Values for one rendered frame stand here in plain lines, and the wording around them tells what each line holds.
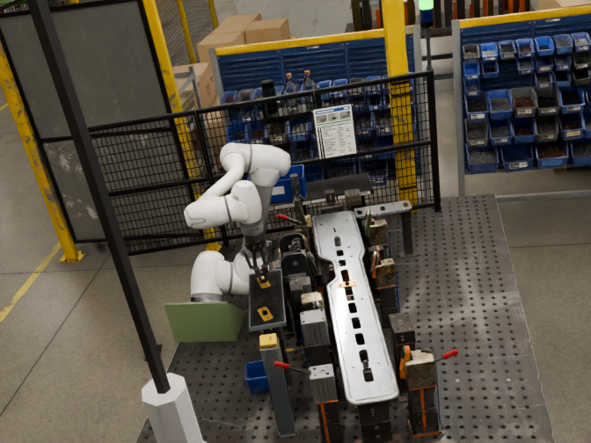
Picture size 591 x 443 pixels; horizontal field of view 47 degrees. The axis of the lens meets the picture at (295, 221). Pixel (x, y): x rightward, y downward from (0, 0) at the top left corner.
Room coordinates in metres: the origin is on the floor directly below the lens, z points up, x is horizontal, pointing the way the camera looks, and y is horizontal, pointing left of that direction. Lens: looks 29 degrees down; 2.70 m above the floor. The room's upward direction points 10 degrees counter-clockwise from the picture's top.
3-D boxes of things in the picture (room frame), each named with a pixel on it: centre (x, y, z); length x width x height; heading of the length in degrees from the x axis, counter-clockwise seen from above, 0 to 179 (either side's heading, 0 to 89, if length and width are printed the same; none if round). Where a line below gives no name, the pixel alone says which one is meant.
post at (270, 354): (1.96, 0.17, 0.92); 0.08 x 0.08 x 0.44; 89
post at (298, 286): (2.35, 0.04, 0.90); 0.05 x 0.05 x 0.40; 89
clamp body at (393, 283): (2.50, -0.35, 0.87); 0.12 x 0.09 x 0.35; 89
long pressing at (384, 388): (2.42, -0.18, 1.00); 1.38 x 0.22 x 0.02; 179
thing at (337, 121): (3.46, -0.30, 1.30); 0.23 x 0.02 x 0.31; 89
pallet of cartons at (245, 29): (7.45, 0.14, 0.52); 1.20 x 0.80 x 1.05; 164
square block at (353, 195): (3.18, -0.32, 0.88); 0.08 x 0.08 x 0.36; 89
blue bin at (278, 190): (3.35, 0.06, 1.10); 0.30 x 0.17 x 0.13; 83
